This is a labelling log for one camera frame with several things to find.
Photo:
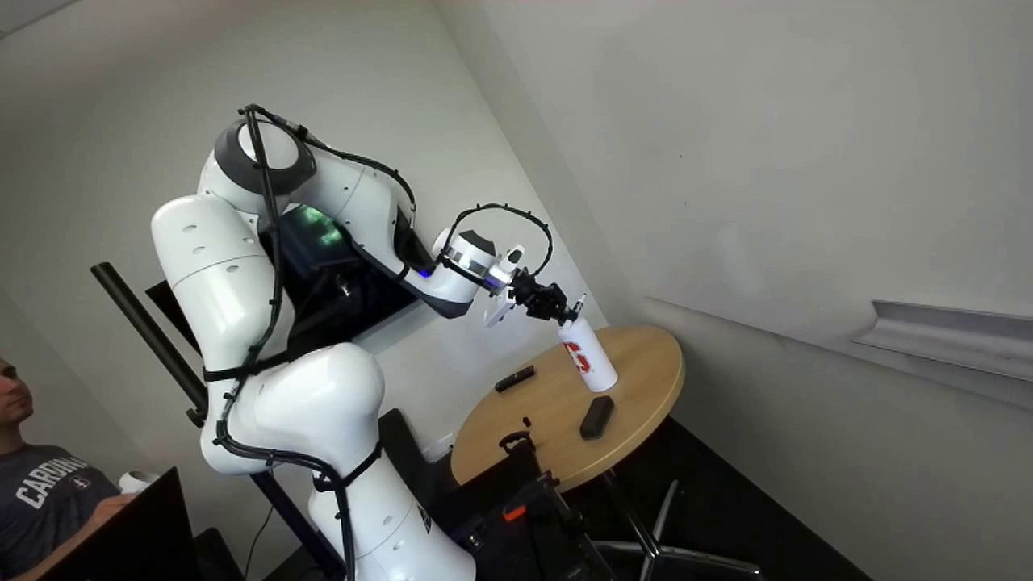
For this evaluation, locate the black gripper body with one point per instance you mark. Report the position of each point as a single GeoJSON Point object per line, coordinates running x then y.
{"type": "Point", "coordinates": [537, 295]}

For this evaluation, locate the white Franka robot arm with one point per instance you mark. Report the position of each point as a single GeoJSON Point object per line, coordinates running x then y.
{"type": "Point", "coordinates": [311, 408]}

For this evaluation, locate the small black marker cap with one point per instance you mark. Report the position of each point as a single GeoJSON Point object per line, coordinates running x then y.
{"type": "Point", "coordinates": [526, 420]}

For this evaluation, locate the white whiteboard tray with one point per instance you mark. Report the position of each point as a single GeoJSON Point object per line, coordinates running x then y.
{"type": "Point", "coordinates": [946, 333]}

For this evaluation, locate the white bottle with red logo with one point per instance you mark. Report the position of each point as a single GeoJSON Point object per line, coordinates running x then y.
{"type": "Point", "coordinates": [589, 361]}

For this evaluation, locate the flat black rectangular object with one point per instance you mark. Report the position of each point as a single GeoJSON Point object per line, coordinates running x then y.
{"type": "Point", "coordinates": [515, 379]}

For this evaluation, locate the black bag with orange patch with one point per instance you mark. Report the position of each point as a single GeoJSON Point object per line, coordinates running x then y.
{"type": "Point", "coordinates": [537, 536]}

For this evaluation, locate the metal table star base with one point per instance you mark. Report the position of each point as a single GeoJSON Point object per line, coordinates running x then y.
{"type": "Point", "coordinates": [658, 555]}

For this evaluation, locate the black diagonal metal bar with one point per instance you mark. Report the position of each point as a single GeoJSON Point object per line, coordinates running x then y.
{"type": "Point", "coordinates": [139, 317]}

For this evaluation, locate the small white cup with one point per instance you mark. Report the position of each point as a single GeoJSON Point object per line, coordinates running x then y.
{"type": "Point", "coordinates": [135, 482]}

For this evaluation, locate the black laptop lid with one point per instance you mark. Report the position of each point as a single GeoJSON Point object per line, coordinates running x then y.
{"type": "Point", "coordinates": [129, 536]}

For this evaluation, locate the seated person in grey shirt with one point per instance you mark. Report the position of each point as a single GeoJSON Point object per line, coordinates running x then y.
{"type": "Point", "coordinates": [43, 496]}

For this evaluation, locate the white wall whiteboard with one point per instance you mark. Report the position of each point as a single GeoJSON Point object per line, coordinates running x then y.
{"type": "Point", "coordinates": [807, 163]}

